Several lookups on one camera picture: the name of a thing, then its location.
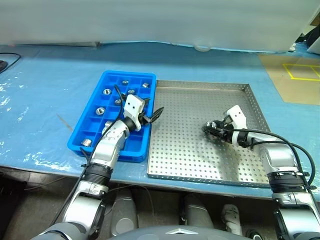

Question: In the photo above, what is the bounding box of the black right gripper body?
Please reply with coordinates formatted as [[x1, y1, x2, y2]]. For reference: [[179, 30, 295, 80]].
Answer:
[[217, 114, 235, 145]]

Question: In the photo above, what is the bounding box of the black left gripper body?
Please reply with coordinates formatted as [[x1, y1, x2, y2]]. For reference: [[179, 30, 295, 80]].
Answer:
[[138, 112, 154, 126]]

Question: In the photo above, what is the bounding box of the blue compartment tray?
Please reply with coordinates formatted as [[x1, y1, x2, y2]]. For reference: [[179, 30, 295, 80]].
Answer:
[[67, 70, 158, 163]]

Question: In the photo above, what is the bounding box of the perforated metal tray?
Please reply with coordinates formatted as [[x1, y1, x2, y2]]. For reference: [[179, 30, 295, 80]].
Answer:
[[147, 79, 273, 188]]

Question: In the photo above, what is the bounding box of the brown sheet with yellow tape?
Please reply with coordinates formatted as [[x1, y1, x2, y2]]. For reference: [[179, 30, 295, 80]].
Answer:
[[258, 53, 320, 106]]

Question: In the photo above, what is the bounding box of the grey rounded leg shape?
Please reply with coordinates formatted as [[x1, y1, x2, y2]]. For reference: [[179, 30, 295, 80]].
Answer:
[[110, 189, 139, 236], [183, 194, 216, 229]]

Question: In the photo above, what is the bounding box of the white and grey shoe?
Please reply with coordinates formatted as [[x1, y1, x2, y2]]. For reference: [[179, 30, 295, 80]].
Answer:
[[220, 203, 243, 236]]

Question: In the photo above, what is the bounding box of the blue plastic table film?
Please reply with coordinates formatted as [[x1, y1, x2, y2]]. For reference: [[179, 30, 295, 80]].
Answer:
[[0, 41, 320, 195]]

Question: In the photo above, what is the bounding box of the grey robot torso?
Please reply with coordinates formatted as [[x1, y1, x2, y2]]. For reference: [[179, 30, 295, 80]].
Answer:
[[31, 223, 242, 240]]

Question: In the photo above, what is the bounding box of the black background object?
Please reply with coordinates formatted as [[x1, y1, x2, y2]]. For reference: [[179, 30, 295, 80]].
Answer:
[[294, 23, 320, 48]]

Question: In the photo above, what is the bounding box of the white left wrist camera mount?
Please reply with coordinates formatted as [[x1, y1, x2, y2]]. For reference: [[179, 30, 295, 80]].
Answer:
[[123, 94, 147, 132]]

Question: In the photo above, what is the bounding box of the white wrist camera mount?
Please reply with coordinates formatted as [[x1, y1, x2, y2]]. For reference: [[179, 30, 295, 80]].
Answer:
[[123, 94, 147, 132], [225, 104, 249, 146]]

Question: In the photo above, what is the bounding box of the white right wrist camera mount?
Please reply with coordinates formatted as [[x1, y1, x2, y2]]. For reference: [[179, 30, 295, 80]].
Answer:
[[225, 104, 249, 146]]

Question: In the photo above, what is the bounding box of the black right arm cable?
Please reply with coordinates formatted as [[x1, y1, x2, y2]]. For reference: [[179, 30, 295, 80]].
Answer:
[[224, 127, 316, 193]]

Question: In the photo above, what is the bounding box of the thin black floor cable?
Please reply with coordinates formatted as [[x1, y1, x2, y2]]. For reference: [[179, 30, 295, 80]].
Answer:
[[107, 184, 157, 216]]

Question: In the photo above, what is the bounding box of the thin black table cable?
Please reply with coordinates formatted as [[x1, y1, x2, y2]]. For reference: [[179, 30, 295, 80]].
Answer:
[[0, 52, 22, 75]]

